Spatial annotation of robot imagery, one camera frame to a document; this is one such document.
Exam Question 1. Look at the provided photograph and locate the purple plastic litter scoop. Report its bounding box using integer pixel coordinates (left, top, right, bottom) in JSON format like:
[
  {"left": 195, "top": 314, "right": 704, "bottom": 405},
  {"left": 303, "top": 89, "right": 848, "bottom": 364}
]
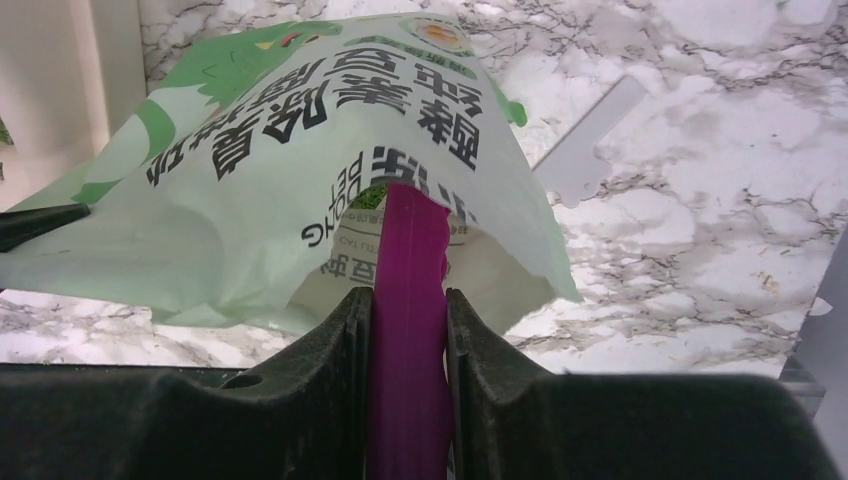
[{"left": 366, "top": 183, "right": 454, "bottom": 479}]

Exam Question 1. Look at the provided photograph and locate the green litter bag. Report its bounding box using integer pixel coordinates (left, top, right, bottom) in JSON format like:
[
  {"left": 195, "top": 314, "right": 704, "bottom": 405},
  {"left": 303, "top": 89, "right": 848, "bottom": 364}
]
[{"left": 1, "top": 12, "right": 579, "bottom": 334}]

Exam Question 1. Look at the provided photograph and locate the beige plastic litter box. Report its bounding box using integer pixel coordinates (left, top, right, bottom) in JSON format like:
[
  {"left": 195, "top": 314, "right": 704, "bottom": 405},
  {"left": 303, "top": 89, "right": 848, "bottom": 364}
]
[{"left": 1, "top": 0, "right": 147, "bottom": 209}]

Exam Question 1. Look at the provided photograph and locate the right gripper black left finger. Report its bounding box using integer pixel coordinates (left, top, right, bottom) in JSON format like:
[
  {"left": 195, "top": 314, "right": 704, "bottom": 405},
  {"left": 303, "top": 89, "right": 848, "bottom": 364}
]
[{"left": 1, "top": 287, "right": 372, "bottom": 479}]

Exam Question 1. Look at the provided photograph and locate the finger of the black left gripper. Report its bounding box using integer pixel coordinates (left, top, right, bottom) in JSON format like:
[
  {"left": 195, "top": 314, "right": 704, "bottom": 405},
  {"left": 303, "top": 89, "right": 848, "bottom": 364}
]
[{"left": 1, "top": 203, "right": 91, "bottom": 253}]

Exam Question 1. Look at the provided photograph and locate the white bag sealing clip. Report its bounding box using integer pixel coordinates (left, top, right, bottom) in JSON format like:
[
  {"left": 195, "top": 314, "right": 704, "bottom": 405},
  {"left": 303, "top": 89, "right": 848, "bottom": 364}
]
[{"left": 532, "top": 76, "right": 646, "bottom": 208}]

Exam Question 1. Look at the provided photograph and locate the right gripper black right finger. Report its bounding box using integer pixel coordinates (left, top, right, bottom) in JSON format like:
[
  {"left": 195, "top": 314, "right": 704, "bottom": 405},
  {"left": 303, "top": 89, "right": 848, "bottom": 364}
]
[{"left": 447, "top": 289, "right": 838, "bottom": 479}]

